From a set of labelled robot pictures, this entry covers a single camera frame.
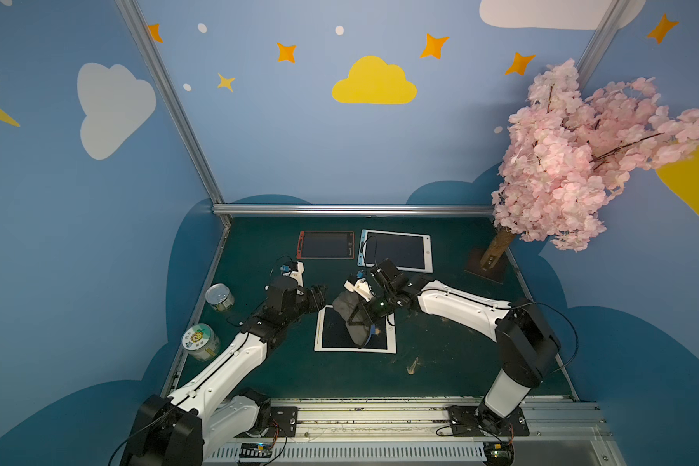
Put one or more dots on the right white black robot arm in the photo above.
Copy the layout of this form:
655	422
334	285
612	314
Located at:
527	344

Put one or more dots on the silver tin can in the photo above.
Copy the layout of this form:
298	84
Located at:
220	297

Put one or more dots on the left small circuit board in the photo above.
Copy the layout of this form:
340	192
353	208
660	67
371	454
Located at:
253	453

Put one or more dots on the blue wiping cloth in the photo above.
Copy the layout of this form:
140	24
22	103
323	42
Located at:
355	312

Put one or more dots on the white blue drawing tablet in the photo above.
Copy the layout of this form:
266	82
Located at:
408	251

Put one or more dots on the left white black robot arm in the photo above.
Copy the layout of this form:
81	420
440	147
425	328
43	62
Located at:
188	425

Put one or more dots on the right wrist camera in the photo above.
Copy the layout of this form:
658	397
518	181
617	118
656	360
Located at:
362	288

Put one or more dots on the dark square tree base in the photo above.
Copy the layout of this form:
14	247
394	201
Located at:
487	266

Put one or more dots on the small circuit board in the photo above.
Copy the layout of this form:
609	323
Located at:
498	454
253	453

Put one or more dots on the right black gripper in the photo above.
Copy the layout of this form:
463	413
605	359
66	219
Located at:
375	300

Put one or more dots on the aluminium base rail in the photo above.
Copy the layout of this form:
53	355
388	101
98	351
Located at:
417	431

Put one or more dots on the white frame drawing tablet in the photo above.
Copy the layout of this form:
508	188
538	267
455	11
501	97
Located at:
332	335

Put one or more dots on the red frame drawing tablet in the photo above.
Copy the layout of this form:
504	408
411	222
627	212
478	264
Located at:
325	245

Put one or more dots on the pink cherry blossom tree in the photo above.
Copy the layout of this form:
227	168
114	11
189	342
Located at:
570	155

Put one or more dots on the right small circuit board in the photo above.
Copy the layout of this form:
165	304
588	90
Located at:
498	454

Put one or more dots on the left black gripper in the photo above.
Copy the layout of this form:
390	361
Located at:
313	297

